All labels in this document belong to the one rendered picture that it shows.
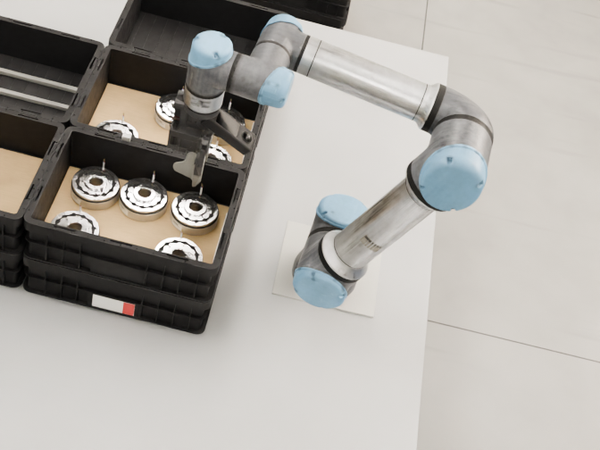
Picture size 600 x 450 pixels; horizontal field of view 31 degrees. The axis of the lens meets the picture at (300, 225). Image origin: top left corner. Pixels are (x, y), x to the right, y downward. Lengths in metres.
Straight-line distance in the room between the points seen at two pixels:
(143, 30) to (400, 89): 0.96
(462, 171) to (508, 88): 2.46
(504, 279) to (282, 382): 1.50
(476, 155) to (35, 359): 0.97
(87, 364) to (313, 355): 0.48
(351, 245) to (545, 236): 1.77
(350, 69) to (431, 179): 0.27
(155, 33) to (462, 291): 1.36
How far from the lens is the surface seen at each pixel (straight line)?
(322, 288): 2.24
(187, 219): 2.35
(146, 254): 2.18
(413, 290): 2.56
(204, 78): 2.01
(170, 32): 2.87
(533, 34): 4.77
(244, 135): 2.14
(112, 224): 2.36
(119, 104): 2.63
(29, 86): 2.66
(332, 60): 2.09
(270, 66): 2.01
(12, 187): 2.42
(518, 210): 3.92
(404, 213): 2.09
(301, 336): 2.40
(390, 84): 2.09
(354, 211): 2.35
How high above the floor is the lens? 2.58
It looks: 46 degrees down
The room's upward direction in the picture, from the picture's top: 16 degrees clockwise
